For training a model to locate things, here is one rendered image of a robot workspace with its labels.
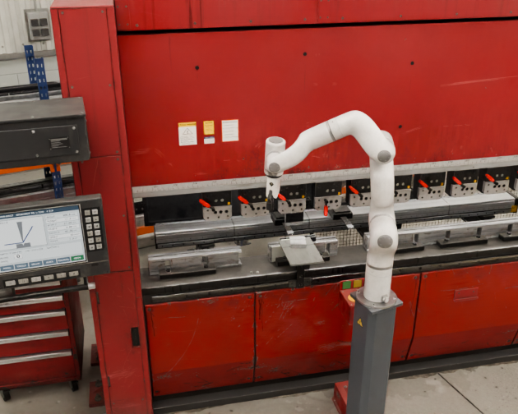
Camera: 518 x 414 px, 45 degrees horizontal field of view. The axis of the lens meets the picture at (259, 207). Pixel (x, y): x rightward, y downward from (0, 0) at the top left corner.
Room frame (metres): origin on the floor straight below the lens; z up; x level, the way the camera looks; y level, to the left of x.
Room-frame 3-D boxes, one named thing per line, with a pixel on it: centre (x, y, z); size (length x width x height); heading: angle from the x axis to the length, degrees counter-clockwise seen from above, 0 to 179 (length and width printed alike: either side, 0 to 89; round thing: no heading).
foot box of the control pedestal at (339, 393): (2.79, -0.56, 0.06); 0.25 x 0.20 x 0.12; 14
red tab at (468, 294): (3.12, -1.23, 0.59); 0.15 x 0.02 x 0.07; 102
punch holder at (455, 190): (3.26, -1.15, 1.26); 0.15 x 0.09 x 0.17; 102
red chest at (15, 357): (3.09, 1.35, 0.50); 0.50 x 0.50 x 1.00; 12
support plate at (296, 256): (2.91, -0.22, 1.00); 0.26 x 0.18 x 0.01; 12
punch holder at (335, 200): (3.09, -0.36, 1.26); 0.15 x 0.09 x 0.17; 102
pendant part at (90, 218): (2.28, 0.87, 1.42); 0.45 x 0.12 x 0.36; 107
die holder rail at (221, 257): (2.94, 0.35, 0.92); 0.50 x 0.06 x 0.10; 102
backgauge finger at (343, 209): (3.29, -0.50, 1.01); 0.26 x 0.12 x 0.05; 12
